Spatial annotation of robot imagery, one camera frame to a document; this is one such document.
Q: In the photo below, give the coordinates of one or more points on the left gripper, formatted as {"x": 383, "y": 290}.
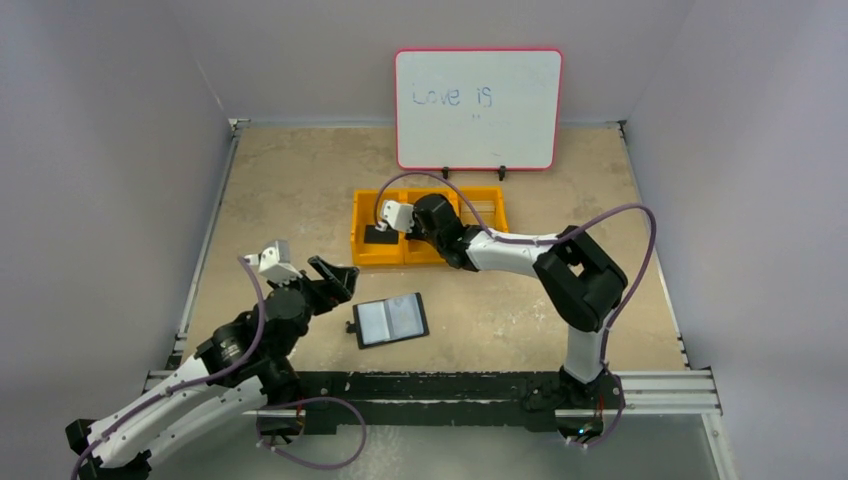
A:
{"x": 328, "y": 293}

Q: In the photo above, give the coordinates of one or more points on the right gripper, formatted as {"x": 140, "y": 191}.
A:
{"x": 411, "y": 234}

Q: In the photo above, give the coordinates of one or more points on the black leather card holder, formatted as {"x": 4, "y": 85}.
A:
{"x": 390, "y": 320}

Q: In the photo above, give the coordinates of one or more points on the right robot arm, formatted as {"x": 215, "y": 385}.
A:
{"x": 585, "y": 286}

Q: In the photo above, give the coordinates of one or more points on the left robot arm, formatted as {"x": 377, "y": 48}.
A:
{"x": 243, "y": 366}

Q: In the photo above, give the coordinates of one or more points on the gold striped card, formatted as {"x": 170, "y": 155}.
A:
{"x": 479, "y": 210}

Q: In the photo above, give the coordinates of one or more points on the black card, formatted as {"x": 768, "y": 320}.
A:
{"x": 375, "y": 236}

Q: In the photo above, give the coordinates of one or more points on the middle yellow bin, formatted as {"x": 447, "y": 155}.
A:
{"x": 420, "y": 252}

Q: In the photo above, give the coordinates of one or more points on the left yellow bin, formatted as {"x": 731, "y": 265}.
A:
{"x": 364, "y": 255}

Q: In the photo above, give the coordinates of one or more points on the pink framed whiteboard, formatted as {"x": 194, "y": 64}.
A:
{"x": 477, "y": 108}

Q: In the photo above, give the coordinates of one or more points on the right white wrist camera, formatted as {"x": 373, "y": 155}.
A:
{"x": 396, "y": 216}

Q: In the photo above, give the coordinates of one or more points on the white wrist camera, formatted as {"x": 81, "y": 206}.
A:
{"x": 273, "y": 263}
{"x": 396, "y": 216}

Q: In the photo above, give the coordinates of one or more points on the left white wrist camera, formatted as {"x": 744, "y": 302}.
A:
{"x": 273, "y": 263}

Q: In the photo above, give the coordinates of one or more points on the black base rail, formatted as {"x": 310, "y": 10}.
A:
{"x": 536, "y": 401}

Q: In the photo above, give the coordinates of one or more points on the aluminium frame rail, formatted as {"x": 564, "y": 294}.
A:
{"x": 691, "y": 392}

